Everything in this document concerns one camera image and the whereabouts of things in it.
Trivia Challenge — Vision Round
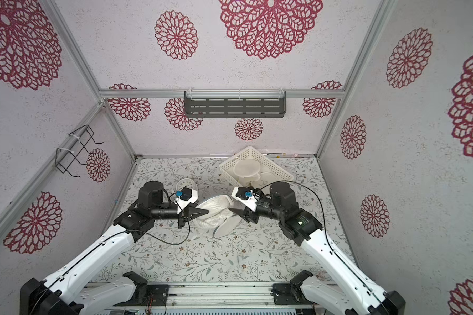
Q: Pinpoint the white mesh bag blue trim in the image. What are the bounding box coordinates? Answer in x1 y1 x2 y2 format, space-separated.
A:
193 195 242 239

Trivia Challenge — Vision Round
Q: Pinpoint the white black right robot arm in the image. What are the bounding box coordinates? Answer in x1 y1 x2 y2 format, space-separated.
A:
231 181 406 314

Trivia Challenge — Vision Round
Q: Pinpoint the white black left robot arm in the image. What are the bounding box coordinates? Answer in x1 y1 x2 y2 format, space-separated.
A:
19 181 208 314

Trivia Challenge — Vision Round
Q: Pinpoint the white round alarm clock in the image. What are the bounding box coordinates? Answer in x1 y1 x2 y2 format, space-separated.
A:
176 178 198 191

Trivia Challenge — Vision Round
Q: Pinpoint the white perforated plastic basket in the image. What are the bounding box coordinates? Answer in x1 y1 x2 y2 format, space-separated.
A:
219 146 295 189

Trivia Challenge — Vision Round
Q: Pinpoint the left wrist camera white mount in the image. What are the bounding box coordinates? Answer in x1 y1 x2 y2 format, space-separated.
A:
175 187 198 214

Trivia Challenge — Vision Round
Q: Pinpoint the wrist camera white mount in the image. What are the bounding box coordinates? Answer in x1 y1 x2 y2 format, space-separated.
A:
175 187 198 214
231 187 259 212

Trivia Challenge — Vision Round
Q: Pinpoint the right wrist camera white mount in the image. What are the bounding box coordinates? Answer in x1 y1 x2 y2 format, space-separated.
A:
231 187 259 212

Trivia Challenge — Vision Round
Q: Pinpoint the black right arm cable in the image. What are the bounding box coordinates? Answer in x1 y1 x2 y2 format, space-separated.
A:
255 180 379 312

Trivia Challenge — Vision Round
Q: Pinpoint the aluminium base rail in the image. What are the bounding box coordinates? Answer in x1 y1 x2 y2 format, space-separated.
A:
82 281 379 315

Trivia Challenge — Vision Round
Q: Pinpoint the dark grey wall shelf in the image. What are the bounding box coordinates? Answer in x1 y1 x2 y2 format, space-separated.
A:
183 91 287 119

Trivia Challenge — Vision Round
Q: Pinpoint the black wire wall rack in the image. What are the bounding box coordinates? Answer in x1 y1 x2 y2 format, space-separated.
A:
54 124 102 178

